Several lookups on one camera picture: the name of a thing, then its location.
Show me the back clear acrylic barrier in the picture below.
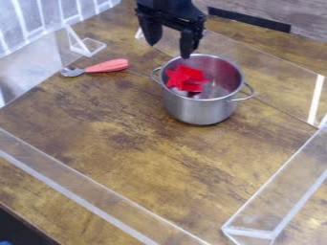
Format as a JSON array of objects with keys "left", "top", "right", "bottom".
[{"left": 157, "top": 29, "right": 327, "bottom": 128}]

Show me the left clear acrylic barrier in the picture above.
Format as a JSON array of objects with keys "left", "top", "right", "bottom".
[{"left": 0, "top": 26, "right": 106, "bottom": 108}]

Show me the front clear acrylic barrier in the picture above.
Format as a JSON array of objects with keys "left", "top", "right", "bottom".
[{"left": 0, "top": 129, "right": 210, "bottom": 245}]

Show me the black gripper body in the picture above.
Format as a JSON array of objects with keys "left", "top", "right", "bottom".
[{"left": 135, "top": 0, "right": 206, "bottom": 36}]

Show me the red plastic block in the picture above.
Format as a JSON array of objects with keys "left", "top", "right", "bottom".
[{"left": 166, "top": 65, "right": 209, "bottom": 93}]

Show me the right clear acrylic barrier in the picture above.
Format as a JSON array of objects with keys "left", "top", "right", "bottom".
[{"left": 222, "top": 123, "right": 327, "bottom": 245}]

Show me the clear acrylic barrier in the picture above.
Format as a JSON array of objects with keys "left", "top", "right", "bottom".
[
  {"left": 222, "top": 123, "right": 327, "bottom": 245},
  {"left": 157, "top": 29, "right": 327, "bottom": 128},
  {"left": 0, "top": 129, "right": 210, "bottom": 245},
  {"left": 0, "top": 26, "right": 106, "bottom": 108}
]

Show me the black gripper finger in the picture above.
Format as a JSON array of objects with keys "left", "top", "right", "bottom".
[
  {"left": 138, "top": 16, "right": 163, "bottom": 46},
  {"left": 181, "top": 29, "right": 202, "bottom": 59}
]

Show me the silver steel pot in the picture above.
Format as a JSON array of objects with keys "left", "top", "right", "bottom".
[{"left": 151, "top": 54, "right": 254, "bottom": 125}]

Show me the black strip on table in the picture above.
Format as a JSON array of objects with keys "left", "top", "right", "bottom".
[{"left": 207, "top": 7, "right": 292, "bottom": 33}]

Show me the spoon with pink handle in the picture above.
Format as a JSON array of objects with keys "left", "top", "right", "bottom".
[{"left": 61, "top": 58, "right": 130, "bottom": 78}]

